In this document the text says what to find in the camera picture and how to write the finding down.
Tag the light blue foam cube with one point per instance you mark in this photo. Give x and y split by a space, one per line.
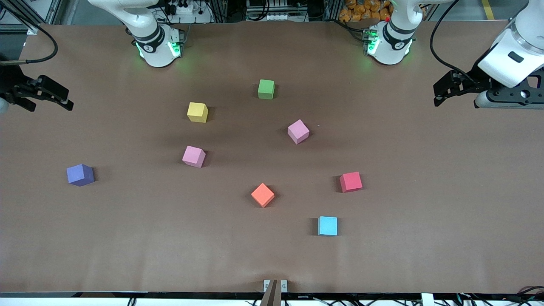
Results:
328 225

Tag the brown table cover sheet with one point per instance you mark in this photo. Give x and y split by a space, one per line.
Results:
382 246

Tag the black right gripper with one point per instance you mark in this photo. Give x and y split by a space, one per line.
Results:
10 83

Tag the purple foam cube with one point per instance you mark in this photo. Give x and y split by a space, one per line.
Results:
80 174

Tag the orange foam cube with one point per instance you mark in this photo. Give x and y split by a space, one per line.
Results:
262 194

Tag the aluminium frame profile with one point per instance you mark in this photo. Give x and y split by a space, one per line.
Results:
53 10

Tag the red foam cube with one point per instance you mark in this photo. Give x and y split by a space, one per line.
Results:
351 181

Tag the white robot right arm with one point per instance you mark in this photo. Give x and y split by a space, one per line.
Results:
155 42

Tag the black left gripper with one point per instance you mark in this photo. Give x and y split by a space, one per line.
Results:
477 79

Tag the metal table edge bracket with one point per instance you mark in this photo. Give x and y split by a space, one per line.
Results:
284 285

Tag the bag of oranges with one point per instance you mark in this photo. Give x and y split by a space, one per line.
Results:
361 10

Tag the white power strip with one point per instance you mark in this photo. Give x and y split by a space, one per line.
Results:
185 8

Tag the green foam cube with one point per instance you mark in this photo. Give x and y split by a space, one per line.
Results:
266 88

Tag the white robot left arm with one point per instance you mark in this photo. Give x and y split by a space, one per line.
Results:
393 42

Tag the pink foam cube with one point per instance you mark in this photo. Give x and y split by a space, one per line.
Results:
193 156
298 131

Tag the small white block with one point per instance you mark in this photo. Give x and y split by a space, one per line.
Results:
427 300

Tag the yellow foam cube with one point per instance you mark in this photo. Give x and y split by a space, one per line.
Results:
196 111

